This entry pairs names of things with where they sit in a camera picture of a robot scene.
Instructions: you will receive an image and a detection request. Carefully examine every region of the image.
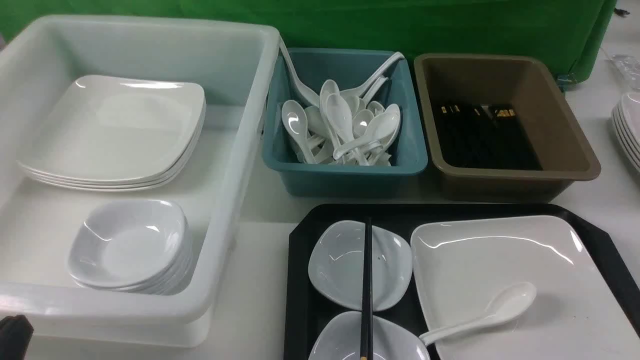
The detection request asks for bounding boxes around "grey-white small bowl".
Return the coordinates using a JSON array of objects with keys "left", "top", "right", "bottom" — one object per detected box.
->
[
  {"left": 308, "top": 219, "right": 413, "bottom": 312},
  {"left": 308, "top": 311, "right": 430, "bottom": 360}
]

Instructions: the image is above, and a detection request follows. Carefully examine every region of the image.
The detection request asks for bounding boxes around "black chopstick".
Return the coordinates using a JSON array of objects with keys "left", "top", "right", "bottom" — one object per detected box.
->
[
  {"left": 362, "top": 218, "right": 373, "bottom": 360},
  {"left": 359, "top": 235, "right": 367, "bottom": 360}
]

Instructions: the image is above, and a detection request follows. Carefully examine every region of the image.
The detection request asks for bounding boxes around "white spoon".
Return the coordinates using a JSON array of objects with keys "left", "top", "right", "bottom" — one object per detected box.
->
[{"left": 418, "top": 282, "right": 538, "bottom": 346}]

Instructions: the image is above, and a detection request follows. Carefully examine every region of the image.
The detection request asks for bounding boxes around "large white square plate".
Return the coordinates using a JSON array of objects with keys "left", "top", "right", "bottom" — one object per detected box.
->
[{"left": 411, "top": 215, "right": 640, "bottom": 360}]

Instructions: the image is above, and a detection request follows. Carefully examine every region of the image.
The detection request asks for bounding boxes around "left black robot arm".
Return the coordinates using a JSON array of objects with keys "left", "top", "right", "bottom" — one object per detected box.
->
[{"left": 0, "top": 314, "right": 34, "bottom": 360}]

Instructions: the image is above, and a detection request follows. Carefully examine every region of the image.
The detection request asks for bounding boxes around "white plate stack at right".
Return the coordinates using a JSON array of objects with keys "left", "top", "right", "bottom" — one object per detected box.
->
[{"left": 611, "top": 91, "right": 640, "bottom": 172}]

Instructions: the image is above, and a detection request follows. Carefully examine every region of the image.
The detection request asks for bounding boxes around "teal plastic bin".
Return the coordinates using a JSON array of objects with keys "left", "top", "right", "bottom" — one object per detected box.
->
[{"left": 262, "top": 48, "right": 429, "bottom": 198}]

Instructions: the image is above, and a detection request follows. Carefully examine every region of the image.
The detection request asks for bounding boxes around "pile of white spoons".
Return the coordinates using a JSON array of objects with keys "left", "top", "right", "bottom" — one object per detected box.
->
[{"left": 279, "top": 40, "right": 404, "bottom": 166}]

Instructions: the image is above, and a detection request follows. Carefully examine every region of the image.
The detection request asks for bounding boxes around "black serving tray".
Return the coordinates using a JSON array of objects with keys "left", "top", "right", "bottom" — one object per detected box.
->
[{"left": 283, "top": 203, "right": 639, "bottom": 360}]

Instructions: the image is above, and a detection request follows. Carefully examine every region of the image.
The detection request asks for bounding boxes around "large white plastic tub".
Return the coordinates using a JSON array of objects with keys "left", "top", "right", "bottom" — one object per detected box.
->
[{"left": 1, "top": 14, "right": 281, "bottom": 347}]

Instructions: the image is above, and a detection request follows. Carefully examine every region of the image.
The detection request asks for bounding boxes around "pile of black chopsticks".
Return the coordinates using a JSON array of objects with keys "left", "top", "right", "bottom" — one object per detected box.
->
[{"left": 432, "top": 101, "right": 542, "bottom": 171}]

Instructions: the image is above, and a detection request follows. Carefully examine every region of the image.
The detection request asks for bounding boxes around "stack of small white bowls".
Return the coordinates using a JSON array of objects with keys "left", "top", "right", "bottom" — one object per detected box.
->
[{"left": 66, "top": 198, "right": 195, "bottom": 296}]

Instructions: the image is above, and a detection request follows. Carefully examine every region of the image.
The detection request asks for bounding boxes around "stack of white square plates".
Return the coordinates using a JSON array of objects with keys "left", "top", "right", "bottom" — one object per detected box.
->
[{"left": 16, "top": 74, "right": 207, "bottom": 192}]

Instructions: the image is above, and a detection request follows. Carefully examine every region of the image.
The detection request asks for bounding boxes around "brown plastic bin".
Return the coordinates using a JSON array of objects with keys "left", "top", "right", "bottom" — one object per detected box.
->
[{"left": 414, "top": 54, "right": 601, "bottom": 203}]

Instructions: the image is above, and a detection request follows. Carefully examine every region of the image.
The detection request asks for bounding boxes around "green cloth backdrop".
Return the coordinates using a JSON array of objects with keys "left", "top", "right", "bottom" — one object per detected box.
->
[{"left": 1, "top": 0, "right": 616, "bottom": 100}]

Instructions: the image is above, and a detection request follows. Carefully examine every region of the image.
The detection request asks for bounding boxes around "clear plastic wrap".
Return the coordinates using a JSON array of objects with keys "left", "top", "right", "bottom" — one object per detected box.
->
[{"left": 609, "top": 54, "right": 640, "bottom": 92}]

